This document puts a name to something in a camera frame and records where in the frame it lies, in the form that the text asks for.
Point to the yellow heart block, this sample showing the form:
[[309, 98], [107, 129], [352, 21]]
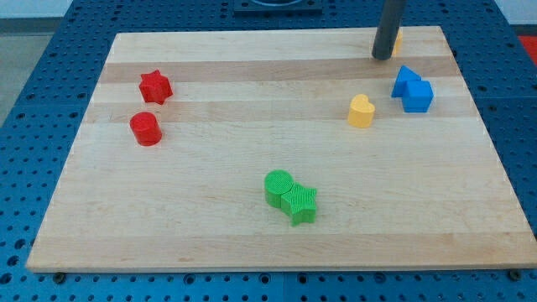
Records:
[[361, 112]]

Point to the yellow hexagon block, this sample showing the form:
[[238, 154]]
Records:
[[397, 42]]

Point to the wooden board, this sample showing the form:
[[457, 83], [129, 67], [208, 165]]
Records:
[[414, 191]]

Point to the green cylinder block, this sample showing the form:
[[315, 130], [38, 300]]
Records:
[[277, 183]]

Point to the green star block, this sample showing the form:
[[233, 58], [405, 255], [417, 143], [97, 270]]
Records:
[[299, 204]]

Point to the red cylinder block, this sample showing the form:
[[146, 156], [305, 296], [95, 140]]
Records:
[[145, 128]]

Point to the red star block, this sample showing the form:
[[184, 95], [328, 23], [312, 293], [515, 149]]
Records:
[[155, 87]]

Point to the blue triangle block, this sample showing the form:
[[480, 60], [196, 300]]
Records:
[[404, 75]]

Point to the blue cube block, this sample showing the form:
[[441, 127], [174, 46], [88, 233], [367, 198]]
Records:
[[417, 96]]

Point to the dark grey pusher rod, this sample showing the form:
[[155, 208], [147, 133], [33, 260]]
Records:
[[388, 29]]

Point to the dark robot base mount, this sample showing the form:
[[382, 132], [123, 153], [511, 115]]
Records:
[[250, 7]]

